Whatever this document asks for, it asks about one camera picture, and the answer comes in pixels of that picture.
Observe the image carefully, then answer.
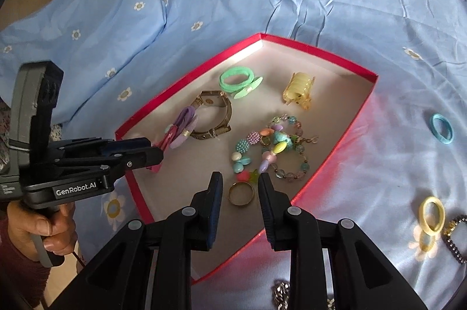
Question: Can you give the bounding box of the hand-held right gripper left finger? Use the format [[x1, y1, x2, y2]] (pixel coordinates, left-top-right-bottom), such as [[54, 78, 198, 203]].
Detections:
[[47, 171, 224, 310]]

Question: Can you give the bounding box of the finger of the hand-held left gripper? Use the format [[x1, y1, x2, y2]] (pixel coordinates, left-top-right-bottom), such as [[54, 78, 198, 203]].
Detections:
[[100, 137, 152, 158], [106, 147, 163, 181]]

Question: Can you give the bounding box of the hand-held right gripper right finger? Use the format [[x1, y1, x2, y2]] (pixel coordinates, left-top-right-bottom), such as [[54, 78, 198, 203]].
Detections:
[[257, 172, 428, 310]]

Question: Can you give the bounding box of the pink hair clip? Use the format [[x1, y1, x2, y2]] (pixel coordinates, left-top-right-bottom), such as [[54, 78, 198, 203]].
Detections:
[[146, 124, 179, 174]]

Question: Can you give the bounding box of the wide gold ring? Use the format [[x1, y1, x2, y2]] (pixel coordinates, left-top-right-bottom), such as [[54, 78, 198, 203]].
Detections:
[[229, 182, 256, 206]]

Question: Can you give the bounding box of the purple hair tie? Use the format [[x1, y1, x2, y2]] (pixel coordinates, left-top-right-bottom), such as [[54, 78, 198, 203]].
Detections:
[[166, 106, 199, 150]]

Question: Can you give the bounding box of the colourful bead bracelet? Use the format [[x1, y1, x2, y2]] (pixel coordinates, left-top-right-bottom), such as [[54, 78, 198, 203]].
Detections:
[[230, 114, 322, 183]]

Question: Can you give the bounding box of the gold wrist watch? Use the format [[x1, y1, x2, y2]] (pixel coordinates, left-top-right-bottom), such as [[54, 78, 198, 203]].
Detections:
[[190, 90, 233, 141]]

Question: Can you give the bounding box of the green hair tie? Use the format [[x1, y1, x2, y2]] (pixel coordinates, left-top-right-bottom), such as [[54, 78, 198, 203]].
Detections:
[[219, 67, 264, 99]]

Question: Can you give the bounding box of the yellow hair claw clip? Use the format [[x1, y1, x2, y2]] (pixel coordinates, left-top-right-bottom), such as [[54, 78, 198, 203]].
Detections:
[[281, 72, 316, 112]]

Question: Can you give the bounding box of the red cardboard box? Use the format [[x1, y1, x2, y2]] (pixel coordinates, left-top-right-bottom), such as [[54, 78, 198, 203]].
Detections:
[[115, 33, 379, 287]]

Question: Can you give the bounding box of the person's left forearm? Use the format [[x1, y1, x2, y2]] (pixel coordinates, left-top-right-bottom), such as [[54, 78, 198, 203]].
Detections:
[[0, 215, 52, 310]]

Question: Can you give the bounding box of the person's left hand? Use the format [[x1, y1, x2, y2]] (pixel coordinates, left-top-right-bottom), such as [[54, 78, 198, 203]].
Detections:
[[6, 202, 78, 261]]

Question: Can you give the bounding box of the silver chain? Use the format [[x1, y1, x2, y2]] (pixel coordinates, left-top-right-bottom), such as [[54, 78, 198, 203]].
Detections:
[[272, 279, 336, 310]]

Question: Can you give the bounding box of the yellow hair tie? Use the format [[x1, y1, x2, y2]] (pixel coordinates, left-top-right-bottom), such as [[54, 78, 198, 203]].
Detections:
[[418, 196, 446, 238]]

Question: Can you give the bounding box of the blue hair tie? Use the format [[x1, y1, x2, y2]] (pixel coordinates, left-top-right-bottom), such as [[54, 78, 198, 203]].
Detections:
[[428, 113, 454, 145]]

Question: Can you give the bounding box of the black bead bracelet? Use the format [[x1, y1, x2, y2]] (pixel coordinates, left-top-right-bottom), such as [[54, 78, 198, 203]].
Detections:
[[441, 214, 467, 265]]

